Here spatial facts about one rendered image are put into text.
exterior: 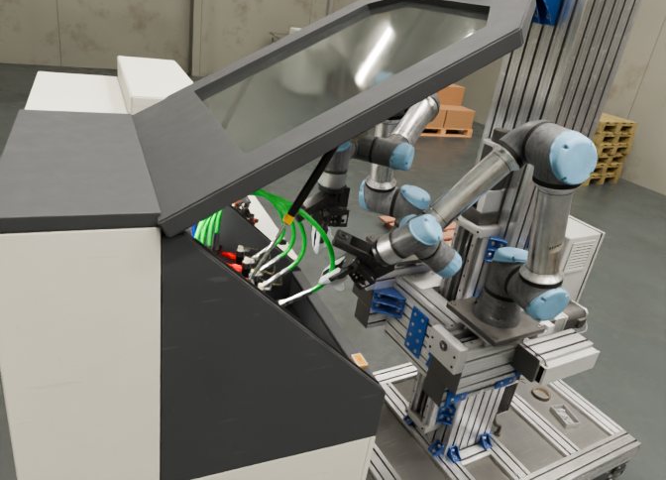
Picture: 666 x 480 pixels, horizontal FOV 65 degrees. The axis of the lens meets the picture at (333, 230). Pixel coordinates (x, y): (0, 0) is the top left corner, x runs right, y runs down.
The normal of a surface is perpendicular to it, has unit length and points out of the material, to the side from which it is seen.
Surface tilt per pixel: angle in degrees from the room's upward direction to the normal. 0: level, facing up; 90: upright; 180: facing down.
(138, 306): 90
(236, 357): 90
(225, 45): 90
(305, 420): 90
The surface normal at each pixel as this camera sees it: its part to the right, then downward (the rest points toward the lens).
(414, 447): 0.14, -0.90
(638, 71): -0.87, 0.09
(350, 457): 0.39, 0.44
